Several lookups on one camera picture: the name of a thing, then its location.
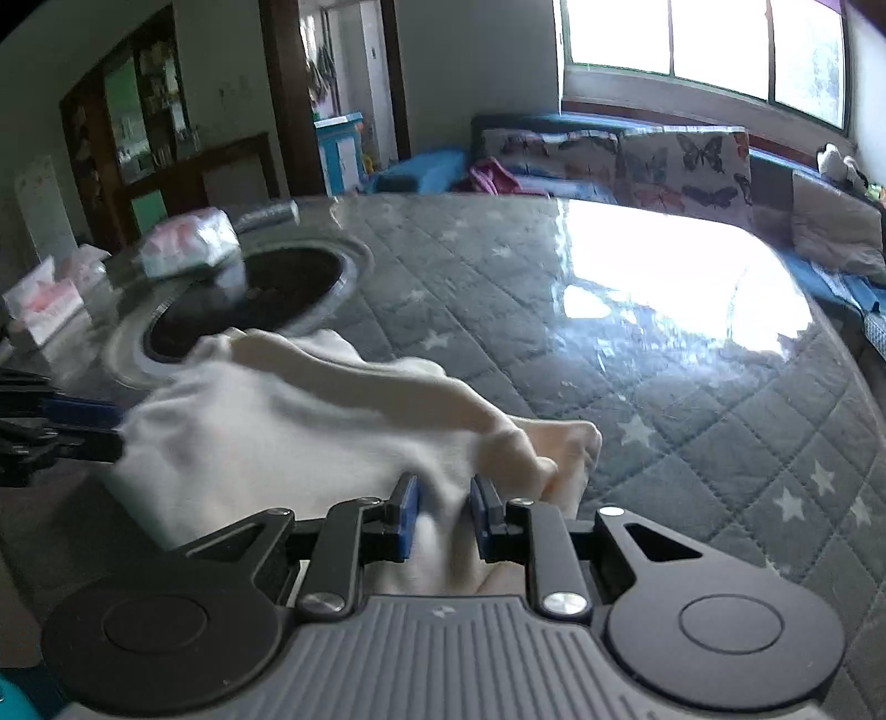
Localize cream long-sleeve shirt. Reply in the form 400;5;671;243
105;330;602;595

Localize right teal jacket forearm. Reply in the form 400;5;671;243
0;678;40;720

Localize pink tissue box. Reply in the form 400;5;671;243
2;256;84;348

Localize pink white tissue pack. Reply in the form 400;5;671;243
140;207;240;279

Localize round black stove inset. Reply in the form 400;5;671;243
102;233;374;390

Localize dark wooden sideboard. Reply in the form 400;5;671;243
60;2;289;252

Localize grey remote control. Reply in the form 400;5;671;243
233;199;300;234

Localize magenta crumpled garment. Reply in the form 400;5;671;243
454;157;526;197

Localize light blue small cabinet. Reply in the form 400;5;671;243
314;112;367;197

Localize flat butterfly print cushion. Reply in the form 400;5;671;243
481;127;619;199

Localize upright butterfly print cushion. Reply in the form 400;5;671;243
616;126;754;231

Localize blue corner sofa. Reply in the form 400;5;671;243
367;114;884;351

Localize grey square cushion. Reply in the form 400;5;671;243
791;172;884;285

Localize panda plush toy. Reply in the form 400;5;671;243
816;144;868;193

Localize window with green frame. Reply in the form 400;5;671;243
565;2;850;132

